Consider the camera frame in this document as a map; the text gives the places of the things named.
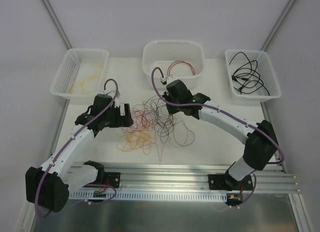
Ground red thin wire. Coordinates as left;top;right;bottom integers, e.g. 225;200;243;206
166;60;197;77

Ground thin coloured wires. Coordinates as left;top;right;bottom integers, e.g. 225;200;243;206
117;96;196;163

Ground yellow thin wire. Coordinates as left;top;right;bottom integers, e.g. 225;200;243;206
67;63;104;95

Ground black USB cable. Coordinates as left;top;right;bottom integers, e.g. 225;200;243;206
229;51;261;95

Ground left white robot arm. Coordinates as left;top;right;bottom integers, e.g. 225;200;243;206
25;94;133;213

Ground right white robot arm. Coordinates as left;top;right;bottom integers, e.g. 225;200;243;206
162;77;279;191

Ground white centre plastic tub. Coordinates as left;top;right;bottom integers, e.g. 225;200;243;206
141;40;205;89

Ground left white perforated basket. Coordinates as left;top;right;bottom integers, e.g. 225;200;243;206
49;48;110;102

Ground white perforated basket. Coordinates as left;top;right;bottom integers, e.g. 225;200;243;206
49;48;110;102
224;49;282;102

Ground right white perforated basket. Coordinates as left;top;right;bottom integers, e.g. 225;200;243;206
224;49;282;102

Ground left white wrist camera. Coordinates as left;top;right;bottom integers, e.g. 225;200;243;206
107;90;120;107

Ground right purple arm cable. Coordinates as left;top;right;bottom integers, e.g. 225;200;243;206
151;66;286;164

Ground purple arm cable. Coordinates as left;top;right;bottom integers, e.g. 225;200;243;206
151;66;286;164
34;78;119;219

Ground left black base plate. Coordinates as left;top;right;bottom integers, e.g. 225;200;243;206
101;172;121;188

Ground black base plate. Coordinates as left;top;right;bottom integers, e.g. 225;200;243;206
101;172;121;188
208;174;254;191

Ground aluminium mounting rail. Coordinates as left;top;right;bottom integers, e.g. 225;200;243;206
104;163;301;194

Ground white slotted cable duct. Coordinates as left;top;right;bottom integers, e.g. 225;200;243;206
69;189;227;203

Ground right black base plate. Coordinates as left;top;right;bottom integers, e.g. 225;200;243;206
208;174;254;191

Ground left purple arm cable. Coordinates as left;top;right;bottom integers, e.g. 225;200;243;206
34;78;119;219

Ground left aluminium frame post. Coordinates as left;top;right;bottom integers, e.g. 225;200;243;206
40;0;72;50

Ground aluminium frame post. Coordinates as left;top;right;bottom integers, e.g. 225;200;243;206
260;0;298;51
40;0;72;50

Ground right aluminium frame post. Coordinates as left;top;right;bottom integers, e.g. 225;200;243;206
260;0;298;51

